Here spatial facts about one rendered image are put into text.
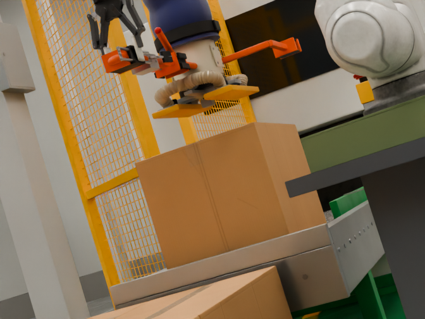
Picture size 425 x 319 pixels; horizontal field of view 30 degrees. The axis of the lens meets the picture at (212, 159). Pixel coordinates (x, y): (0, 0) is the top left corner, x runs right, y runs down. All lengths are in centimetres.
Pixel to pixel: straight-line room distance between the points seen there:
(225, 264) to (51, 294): 123
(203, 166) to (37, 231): 118
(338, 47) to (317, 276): 79
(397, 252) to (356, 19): 57
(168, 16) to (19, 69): 101
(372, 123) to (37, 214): 190
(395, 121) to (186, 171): 84
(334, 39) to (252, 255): 82
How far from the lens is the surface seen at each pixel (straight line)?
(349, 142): 180
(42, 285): 339
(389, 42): 168
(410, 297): 192
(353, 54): 166
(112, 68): 216
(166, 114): 260
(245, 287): 193
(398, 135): 175
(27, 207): 338
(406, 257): 189
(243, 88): 265
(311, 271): 224
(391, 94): 189
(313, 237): 222
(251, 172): 233
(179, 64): 246
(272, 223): 232
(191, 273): 234
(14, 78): 344
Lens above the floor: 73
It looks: 4 degrees up
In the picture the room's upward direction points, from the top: 17 degrees counter-clockwise
